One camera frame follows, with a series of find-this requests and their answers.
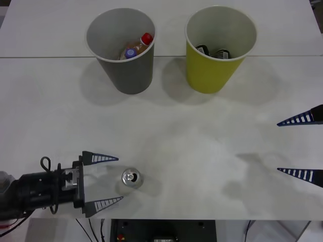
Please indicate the red-capped plastic bottle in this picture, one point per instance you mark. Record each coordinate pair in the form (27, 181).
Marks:
(141, 45)

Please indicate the grey plastic waste bin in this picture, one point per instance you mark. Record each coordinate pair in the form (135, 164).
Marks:
(131, 75)

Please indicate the yellow-green plastic waste bin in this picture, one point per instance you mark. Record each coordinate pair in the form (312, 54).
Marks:
(207, 73)

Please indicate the red button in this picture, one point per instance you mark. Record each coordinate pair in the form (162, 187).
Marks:
(121, 237)

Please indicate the black can with white print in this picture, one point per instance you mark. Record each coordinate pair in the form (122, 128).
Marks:
(222, 54)

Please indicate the purple-capped plastic bottle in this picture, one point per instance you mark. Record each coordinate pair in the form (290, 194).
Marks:
(130, 53)

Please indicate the black can with red print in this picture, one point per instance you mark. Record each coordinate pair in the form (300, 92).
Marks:
(203, 49)

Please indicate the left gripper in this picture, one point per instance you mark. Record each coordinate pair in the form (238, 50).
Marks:
(78, 196)

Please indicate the black robot torso base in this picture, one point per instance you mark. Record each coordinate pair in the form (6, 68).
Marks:
(161, 229)

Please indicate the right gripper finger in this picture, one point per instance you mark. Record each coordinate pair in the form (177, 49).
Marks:
(316, 114)
(316, 177)

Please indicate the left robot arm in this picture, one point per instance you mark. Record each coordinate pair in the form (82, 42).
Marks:
(30, 189)

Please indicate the black and grey drink can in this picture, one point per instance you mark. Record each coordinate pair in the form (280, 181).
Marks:
(131, 177)

